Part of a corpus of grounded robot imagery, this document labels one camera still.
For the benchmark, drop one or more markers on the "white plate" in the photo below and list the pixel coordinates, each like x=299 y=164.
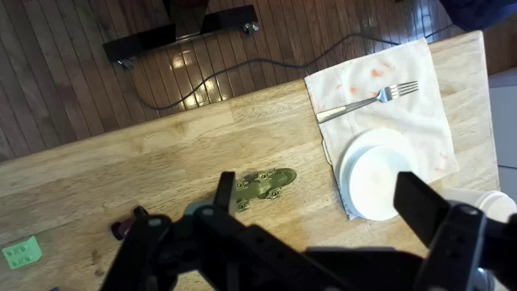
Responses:
x=358 y=148

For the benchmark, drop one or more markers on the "black camera stand base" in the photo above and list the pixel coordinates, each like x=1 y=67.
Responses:
x=190 y=20

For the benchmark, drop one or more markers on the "silver fork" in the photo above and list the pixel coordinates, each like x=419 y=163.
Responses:
x=383 y=96

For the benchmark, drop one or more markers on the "white paper cup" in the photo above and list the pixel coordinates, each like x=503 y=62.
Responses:
x=497 y=206

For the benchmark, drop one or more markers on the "stained white cloth napkin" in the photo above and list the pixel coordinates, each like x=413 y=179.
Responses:
x=419 y=117

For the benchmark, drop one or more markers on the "green dinosaur toy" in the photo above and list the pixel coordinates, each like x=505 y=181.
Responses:
x=262 y=185

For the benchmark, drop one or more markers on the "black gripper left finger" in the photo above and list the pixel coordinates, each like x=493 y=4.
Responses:
x=225 y=190

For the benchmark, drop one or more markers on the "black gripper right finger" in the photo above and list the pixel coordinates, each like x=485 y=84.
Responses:
x=419 y=206

